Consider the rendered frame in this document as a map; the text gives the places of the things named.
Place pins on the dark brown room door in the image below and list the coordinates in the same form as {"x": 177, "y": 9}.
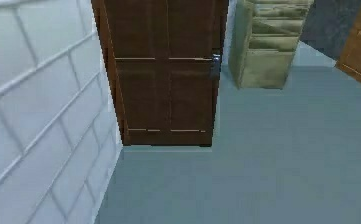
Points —
{"x": 161, "y": 86}

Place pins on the orange brown wooden cupboard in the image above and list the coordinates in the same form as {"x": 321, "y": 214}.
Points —
{"x": 358, "y": 50}

